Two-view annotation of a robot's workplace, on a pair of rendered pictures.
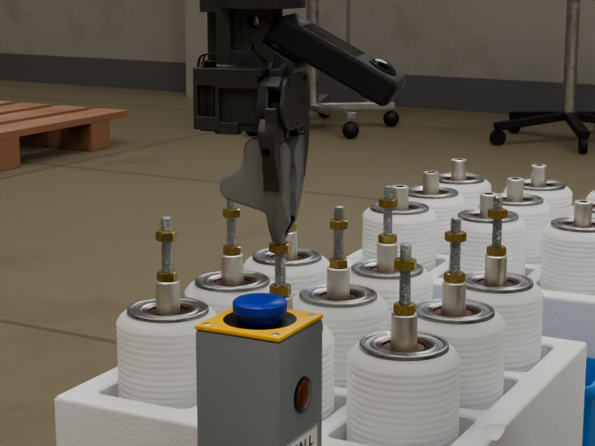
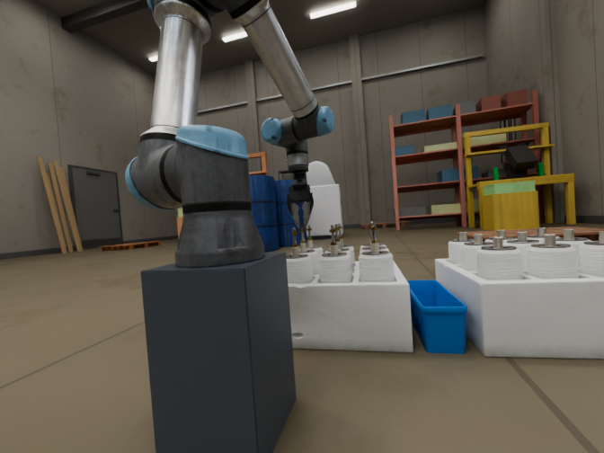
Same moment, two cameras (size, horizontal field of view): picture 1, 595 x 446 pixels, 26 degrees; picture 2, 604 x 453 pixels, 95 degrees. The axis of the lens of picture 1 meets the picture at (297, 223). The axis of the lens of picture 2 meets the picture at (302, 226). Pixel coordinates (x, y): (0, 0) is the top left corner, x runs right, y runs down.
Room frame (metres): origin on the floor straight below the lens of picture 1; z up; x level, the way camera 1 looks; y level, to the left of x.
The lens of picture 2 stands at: (0.85, -0.91, 0.36)
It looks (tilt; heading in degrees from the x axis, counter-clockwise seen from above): 1 degrees down; 75
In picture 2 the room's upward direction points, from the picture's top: 4 degrees counter-clockwise
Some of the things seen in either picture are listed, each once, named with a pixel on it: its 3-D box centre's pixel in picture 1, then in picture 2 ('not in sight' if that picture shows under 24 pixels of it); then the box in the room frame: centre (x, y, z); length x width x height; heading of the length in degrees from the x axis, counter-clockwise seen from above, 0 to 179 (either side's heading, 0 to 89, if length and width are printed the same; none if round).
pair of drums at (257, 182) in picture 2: not in sight; (270, 214); (1.41, 3.00, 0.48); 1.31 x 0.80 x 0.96; 55
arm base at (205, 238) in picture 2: not in sight; (219, 232); (0.84, -0.40, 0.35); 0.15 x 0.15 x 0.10
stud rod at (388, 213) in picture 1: (387, 221); not in sight; (1.30, -0.09, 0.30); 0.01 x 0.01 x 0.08
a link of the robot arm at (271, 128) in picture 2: not in sight; (283, 132); (1.04, -0.05, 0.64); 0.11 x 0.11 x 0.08; 43
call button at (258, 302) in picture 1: (259, 311); not in sight; (0.91, 0.03, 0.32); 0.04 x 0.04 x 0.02
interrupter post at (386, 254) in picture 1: (387, 257); not in sight; (1.30, -0.09, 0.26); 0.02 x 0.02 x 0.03
